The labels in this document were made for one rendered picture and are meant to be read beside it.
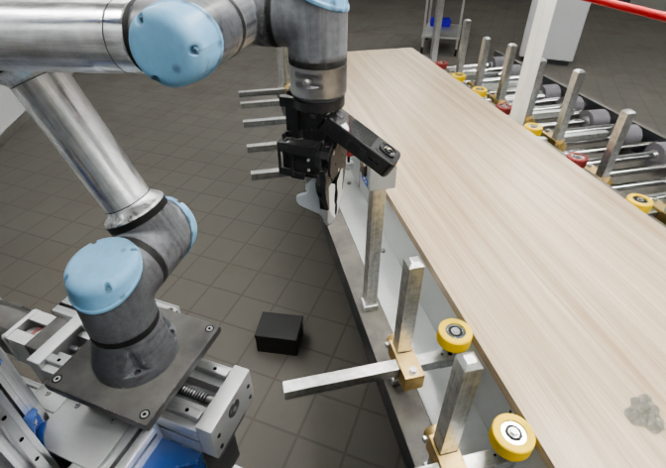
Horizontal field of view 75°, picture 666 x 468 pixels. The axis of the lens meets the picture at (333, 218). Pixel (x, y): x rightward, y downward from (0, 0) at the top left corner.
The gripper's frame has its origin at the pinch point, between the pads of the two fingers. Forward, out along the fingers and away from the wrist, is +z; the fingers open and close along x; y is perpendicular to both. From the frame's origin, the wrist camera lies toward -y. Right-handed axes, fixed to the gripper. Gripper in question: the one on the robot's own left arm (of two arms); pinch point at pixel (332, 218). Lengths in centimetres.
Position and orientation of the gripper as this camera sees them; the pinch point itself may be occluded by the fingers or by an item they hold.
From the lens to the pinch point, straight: 69.7
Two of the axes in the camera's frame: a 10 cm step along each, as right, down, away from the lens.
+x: -3.5, 5.5, -7.6
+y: -9.4, -2.0, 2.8
